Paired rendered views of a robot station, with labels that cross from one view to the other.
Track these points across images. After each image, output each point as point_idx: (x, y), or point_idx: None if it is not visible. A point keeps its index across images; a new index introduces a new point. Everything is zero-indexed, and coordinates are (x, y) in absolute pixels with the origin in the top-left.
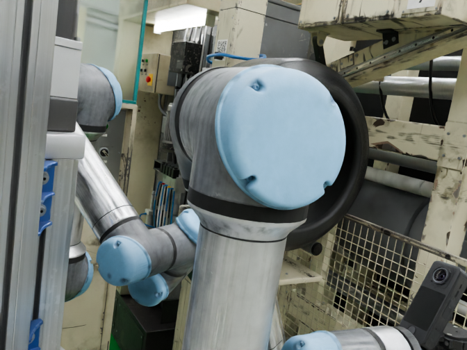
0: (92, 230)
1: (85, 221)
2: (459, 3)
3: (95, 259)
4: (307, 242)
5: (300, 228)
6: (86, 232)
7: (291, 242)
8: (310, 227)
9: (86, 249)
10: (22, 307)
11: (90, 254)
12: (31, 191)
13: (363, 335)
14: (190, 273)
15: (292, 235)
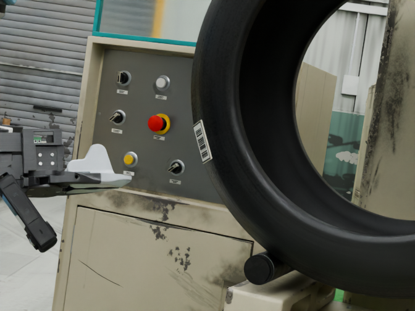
0: (215, 258)
1: (205, 241)
2: None
3: (218, 310)
4: (400, 278)
5: (370, 236)
6: (207, 261)
7: (346, 263)
8: (396, 237)
9: (205, 289)
10: None
11: (211, 299)
12: None
13: None
14: (17, 218)
15: (344, 247)
